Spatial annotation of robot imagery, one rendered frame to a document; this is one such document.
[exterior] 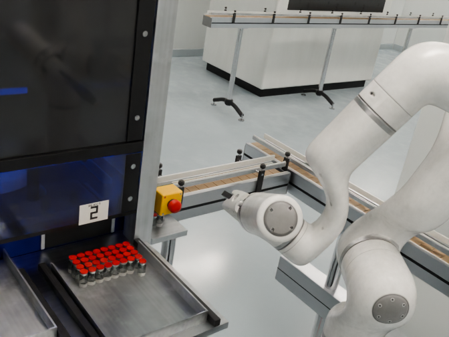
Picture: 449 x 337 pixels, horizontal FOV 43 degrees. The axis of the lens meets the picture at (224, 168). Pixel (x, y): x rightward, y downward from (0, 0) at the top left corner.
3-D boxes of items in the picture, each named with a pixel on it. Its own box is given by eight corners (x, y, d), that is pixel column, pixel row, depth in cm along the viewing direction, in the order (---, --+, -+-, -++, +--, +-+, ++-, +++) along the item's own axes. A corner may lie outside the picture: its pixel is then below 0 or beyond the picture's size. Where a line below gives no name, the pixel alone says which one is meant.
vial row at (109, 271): (77, 284, 145) (77, 269, 143) (138, 267, 156) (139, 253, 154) (80, 289, 144) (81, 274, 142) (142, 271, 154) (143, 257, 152)
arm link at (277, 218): (292, 214, 111) (258, 183, 110) (317, 218, 98) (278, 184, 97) (266, 247, 110) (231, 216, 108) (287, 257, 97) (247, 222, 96)
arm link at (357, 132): (418, 150, 102) (299, 257, 111) (355, 89, 99) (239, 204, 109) (430, 166, 93) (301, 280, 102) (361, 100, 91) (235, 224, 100)
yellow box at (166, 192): (147, 205, 172) (150, 184, 169) (167, 200, 176) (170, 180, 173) (160, 217, 166) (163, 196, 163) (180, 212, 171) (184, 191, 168)
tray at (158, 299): (51, 273, 148) (51, 263, 146) (138, 250, 163) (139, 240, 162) (111, 358, 124) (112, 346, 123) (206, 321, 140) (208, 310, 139)
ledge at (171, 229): (128, 222, 180) (129, 216, 179) (163, 214, 188) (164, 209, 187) (152, 245, 170) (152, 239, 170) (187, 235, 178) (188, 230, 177)
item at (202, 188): (133, 235, 177) (138, 190, 170) (110, 212, 187) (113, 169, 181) (288, 195, 219) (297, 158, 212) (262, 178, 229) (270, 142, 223)
